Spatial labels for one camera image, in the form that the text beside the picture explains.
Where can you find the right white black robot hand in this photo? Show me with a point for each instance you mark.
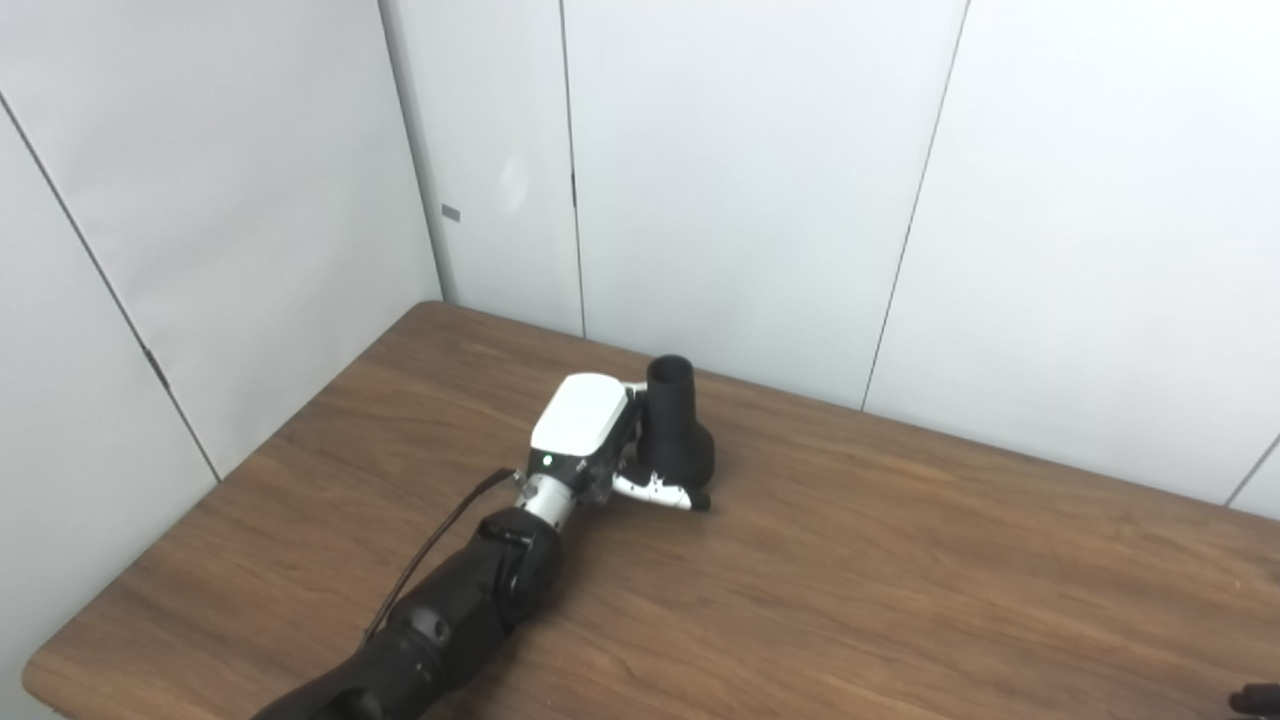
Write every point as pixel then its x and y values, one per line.
pixel 1260 698

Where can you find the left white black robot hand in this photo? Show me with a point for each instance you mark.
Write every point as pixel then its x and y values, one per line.
pixel 580 420

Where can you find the black flared nozzle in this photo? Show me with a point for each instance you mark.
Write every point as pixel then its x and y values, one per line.
pixel 675 430

